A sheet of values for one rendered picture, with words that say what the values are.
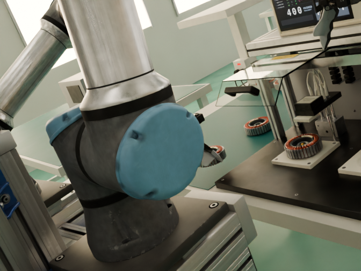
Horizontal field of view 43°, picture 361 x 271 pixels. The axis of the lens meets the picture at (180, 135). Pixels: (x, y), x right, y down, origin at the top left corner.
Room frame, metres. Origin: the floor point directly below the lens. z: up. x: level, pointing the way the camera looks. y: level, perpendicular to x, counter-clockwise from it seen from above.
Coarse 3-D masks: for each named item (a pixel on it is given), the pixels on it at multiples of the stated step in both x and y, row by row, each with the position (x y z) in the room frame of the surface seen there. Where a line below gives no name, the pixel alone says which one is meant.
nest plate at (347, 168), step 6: (360, 150) 1.14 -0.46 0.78; (354, 156) 1.12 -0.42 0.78; (360, 156) 1.11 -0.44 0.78; (348, 162) 1.10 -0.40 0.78; (354, 162) 1.09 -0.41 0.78; (360, 162) 1.08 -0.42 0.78; (342, 168) 1.08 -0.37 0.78; (348, 168) 1.07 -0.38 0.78; (354, 168) 1.06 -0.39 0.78; (360, 168) 1.05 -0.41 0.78; (354, 174) 1.05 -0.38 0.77; (360, 174) 1.03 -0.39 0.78
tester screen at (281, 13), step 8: (280, 0) 1.37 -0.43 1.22; (288, 0) 1.35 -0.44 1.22; (296, 0) 1.33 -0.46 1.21; (304, 0) 1.30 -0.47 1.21; (280, 8) 1.38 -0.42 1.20; (288, 8) 1.36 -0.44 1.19; (304, 8) 1.31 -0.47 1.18; (312, 8) 1.29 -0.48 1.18; (280, 16) 1.39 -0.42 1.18; (296, 16) 1.34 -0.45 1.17; (344, 16) 1.20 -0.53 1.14; (280, 24) 1.40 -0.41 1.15; (296, 24) 1.35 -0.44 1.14; (304, 24) 1.32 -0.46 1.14
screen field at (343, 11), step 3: (318, 3) 1.27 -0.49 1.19; (339, 9) 1.21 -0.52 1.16; (342, 9) 1.21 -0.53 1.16; (345, 9) 1.20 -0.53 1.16; (348, 9) 1.19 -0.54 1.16; (318, 12) 1.27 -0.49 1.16; (339, 12) 1.22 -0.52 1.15; (342, 12) 1.21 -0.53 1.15; (345, 12) 1.20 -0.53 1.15; (348, 12) 1.19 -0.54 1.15; (318, 15) 1.27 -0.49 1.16; (339, 15) 1.22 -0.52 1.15; (342, 15) 1.21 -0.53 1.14; (318, 18) 1.28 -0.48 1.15
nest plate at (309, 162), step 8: (328, 144) 1.26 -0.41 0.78; (336, 144) 1.24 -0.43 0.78; (320, 152) 1.22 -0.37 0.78; (328, 152) 1.21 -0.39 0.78; (272, 160) 1.29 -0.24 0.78; (280, 160) 1.27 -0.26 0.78; (288, 160) 1.25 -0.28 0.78; (296, 160) 1.23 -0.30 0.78; (304, 160) 1.21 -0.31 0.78; (312, 160) 1.19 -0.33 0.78; (320, 160) 1.19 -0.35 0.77
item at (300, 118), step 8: (312, 96) 1.32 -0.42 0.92; (320, 96) 1.30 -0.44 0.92; (328, 96) 1.32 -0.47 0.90; (336, 96) 1.33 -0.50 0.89; (296, 104) 1.31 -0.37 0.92; (304, 104) 1.29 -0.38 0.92; (312, 104) 1.27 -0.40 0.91; (320, 104) 1.29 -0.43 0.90; (328, 104) 1.30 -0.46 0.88; (296, 112) 1.32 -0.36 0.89; (304, 112) 1.29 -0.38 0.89; (312, 112) 1.27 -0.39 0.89; (320, 112) 1.36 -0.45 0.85; (328, 112) 1.34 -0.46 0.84; (296, 120) 1.30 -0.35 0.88; (304, 120) 1.27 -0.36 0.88
